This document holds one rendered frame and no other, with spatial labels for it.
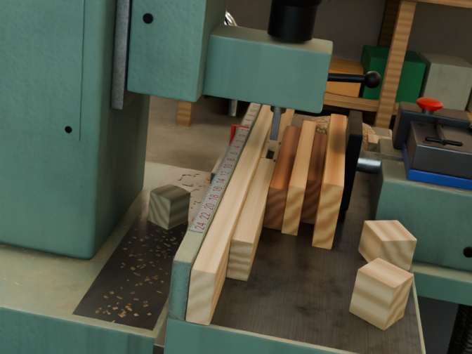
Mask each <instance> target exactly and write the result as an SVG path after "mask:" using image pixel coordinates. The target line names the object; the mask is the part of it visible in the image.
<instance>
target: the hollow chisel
mask: <svg viewBox="0 0 472 354"><path fill-rule="evenodd" d="M281 116H282V114H277V113H273V122H272V127H271V132H270V140H276V141H277V139H278V133H279V129H280V120H281Z"/></svg>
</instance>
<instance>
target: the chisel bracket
mask: <svg viewBox="0 0 472 354"><path fill-rule="evenodd" d="M267 32H268V31H264V30H259V29H251V28H246V27H238V26H232V25H224V24H219V25H218V26H217V27H216V28H215V29H214V30H213V31H212V32H211V33H210V35H209V44H208V51H207V58H206V70H205V77H204V90H203V93H202V94H204V95H208V96H216V97H221V98H229V99H233V100H241V101H246V102H250V103H258V104H263V105H270V111H271V112H274V113H277V114H284V113H285V112H286V111H287V108H288V109H293V110H300V111H305V112H313V113H321V111H322V106H323V102H324V97H325V90H326V86H327V78H328V74H329V67H330V62H331V59H332V51H333V50H332V49H333V42H332V41H327V40H323V39H314V38H312V40H310V41H292V40H286V39H280V38H277V37H273V36H270V35H269V34H268V33H267Z"/></svg>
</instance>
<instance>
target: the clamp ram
mask: <svg viewBox="0 0 472 354"><path fill-rule="evenodd" d="M362 139H363V127H362V112H358V111H353V110H351V111H350V113H349V117H348V123H347V127H346V153H345V173H344V188H343V194H342V198H341V205H340V209H343V210H348V207H349V203H350V196H351V193H352V189H353V183H354V179H355V173H356V171H359V172H364V173H371V174H376V175H377V174H378V172H379V167H380V163H381V160H382V159H389V160H394V161H399V162H403V157H399V156H394V155H387V154H382V153H378V152H370V151H365V150H361V145H362Z"/></svg>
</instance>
